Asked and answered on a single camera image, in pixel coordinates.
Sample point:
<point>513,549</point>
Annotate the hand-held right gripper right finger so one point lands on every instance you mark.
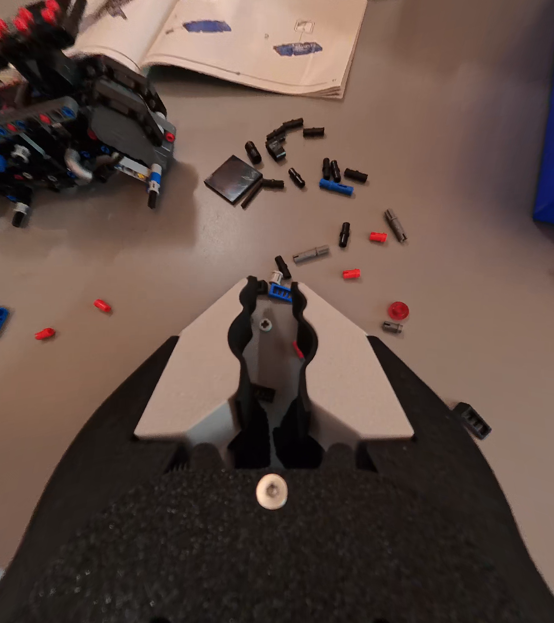
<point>359,389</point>

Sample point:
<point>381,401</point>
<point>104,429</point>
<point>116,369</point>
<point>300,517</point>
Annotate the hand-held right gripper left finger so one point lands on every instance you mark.
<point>189,389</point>

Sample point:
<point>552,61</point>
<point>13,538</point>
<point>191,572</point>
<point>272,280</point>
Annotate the tiny blue lego grille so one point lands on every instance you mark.
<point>279,293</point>

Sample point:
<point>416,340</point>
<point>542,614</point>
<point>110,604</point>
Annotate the lego truck model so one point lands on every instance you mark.
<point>111,126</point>

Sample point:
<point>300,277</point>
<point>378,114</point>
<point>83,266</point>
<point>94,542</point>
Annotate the black lego connector block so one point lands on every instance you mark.
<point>471,419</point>

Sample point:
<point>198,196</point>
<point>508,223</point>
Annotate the red lego pin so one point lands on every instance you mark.
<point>102,305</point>
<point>44,334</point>

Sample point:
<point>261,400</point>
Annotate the scatter of small lego pieces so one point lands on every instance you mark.
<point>334,187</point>

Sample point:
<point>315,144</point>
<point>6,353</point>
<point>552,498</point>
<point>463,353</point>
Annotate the dark square lego tile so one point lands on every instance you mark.
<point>233,177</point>

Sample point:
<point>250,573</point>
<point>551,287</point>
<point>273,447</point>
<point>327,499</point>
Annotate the open instruction booklet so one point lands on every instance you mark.
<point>257,53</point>

